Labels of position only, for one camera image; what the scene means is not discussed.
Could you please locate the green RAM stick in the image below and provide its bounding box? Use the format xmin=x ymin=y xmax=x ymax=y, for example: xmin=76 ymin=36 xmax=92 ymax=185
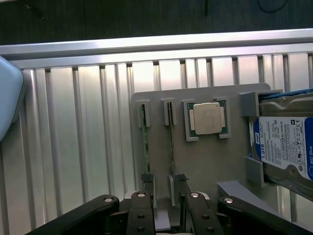
xmin=139 ymin=104 xmax=151 ymax=183

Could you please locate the dark RAM stick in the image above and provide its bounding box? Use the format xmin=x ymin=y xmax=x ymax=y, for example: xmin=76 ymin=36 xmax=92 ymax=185
xmin=167 ymin=102 xmax=178 ymax=177

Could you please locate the grey plastic parts rack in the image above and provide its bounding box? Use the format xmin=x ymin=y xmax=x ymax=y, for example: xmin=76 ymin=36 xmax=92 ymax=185
xmin=131 ymin=83 xmax=293 ymax=231

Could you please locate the CPU with silver lid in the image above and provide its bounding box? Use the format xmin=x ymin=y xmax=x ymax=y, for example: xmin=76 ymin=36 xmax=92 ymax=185
xmin=187 ymin=101 xmax=227 ymax=137

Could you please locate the hard disk with blue label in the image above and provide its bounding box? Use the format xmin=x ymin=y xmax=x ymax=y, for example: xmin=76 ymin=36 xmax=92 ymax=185
xmin=248 ymin=95 xmax=313 ymax=196

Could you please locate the pale blue rounded cover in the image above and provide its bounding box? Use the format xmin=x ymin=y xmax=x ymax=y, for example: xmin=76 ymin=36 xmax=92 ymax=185
xmin=0 ymin=55 xmax=25 ymax=145

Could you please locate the blue disk wire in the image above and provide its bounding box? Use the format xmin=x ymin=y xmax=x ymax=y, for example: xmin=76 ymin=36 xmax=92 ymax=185
xmin=259 ymin=88 xmax=313 ymax=99

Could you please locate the black cable on floor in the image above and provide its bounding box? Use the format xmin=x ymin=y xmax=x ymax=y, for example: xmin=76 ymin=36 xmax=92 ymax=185
xmin=258 ymin=0 xmax=295 ymax=13

